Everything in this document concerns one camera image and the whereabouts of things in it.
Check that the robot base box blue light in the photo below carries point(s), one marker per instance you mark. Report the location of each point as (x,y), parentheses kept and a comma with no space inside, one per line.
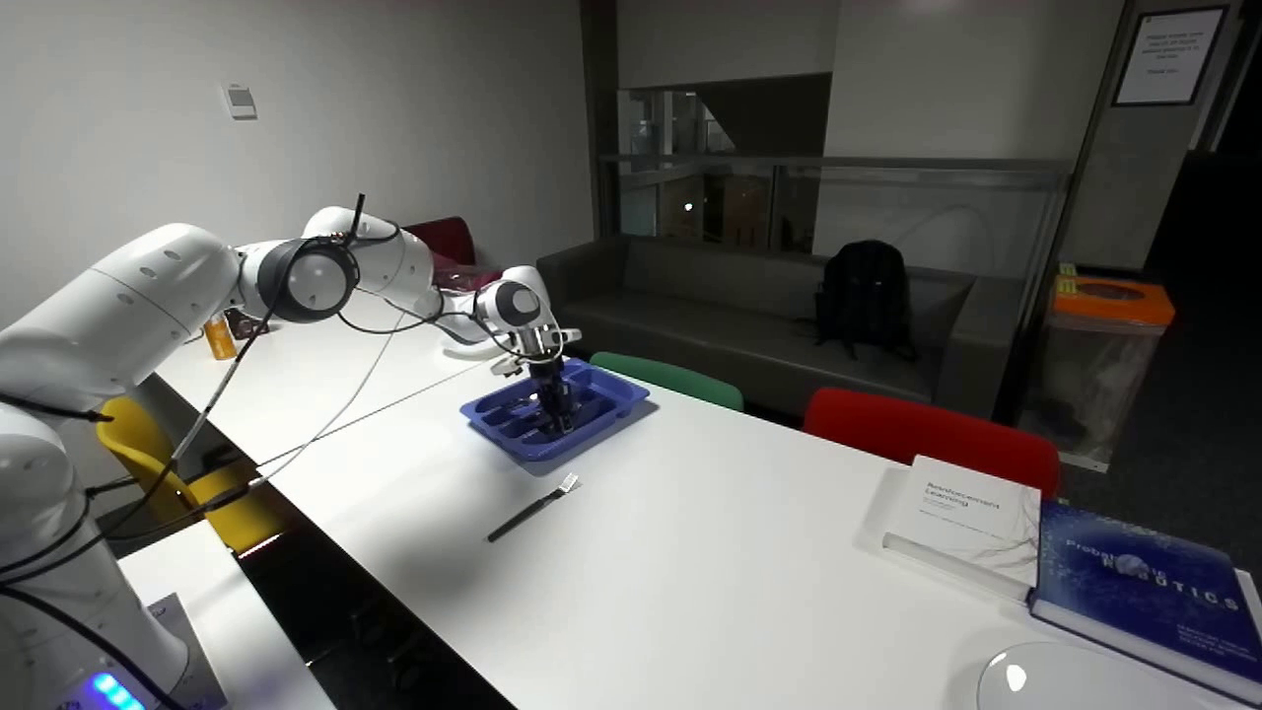
(182,657)

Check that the blue hardcover book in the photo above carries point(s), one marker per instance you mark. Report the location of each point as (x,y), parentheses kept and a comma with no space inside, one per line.
(1144,594)

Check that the white paper booklet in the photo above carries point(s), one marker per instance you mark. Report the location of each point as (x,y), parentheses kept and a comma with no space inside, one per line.
(969,519)

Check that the clear bin orange lid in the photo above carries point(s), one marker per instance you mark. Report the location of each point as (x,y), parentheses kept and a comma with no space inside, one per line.
(1106,307)

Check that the bright red chair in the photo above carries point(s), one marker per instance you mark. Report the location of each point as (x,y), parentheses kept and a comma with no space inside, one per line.
(932,434)

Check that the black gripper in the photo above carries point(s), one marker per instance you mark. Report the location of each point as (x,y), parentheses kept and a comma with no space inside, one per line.
(555,383)

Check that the small orange object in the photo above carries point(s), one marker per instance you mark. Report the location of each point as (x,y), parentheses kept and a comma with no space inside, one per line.
(220,340)

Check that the blue plastic cutlery tray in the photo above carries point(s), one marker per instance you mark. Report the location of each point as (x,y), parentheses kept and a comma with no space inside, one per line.
(605,398)

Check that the grey sofa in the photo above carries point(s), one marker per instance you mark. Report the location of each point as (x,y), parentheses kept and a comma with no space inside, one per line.
(734,316)

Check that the yellow chair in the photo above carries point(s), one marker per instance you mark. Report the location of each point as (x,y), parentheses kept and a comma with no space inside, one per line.
(237,519)

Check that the white side table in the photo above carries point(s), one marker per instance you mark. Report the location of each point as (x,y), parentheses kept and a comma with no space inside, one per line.
(221,633)

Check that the green chair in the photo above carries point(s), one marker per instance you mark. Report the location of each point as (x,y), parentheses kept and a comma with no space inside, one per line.
(683,379)

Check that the glass railing metal rail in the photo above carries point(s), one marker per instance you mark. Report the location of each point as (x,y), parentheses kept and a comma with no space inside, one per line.
(919,170)

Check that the black backpack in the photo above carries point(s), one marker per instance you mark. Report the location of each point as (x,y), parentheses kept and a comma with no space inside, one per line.
(861,299)

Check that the white wall notice sign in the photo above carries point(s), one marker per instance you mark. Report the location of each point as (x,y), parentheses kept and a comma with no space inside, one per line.
(1168,53)

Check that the dark red chair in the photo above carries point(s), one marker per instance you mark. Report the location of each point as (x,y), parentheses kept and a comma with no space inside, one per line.
(438,244)

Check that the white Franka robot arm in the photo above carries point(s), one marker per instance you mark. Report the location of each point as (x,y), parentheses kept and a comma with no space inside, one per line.
(120,303)

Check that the white wall thermostat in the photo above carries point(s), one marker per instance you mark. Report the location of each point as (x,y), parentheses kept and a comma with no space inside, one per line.
(241,104)

